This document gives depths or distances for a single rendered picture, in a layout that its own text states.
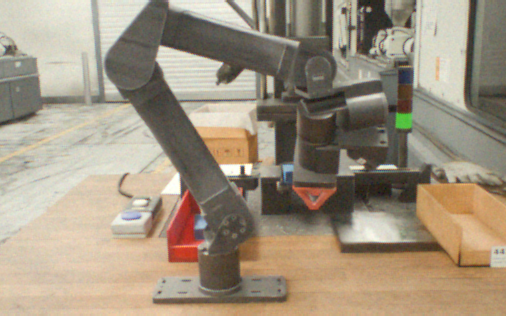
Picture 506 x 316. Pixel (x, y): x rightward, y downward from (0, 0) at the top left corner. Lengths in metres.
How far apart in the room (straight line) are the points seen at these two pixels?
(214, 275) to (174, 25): 0.36
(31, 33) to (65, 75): 1.01
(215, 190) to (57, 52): 10.67
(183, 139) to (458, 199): 0.65
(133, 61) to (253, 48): 0.16
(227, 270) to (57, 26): 10.66
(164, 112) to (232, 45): 0.13
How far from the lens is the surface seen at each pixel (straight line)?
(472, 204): 1.21
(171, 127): 0.74
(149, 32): 0.71
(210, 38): 0.73
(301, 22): 1.12
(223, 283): 0.81
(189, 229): 1.09
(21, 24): 11.65
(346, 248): 0.98
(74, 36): 11.21
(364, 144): 0.81
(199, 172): 0.75
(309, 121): 0.77
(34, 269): 1.01
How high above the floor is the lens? 1.29
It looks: 13 degrees down
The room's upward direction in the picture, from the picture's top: 2 degrees counter-clockwise
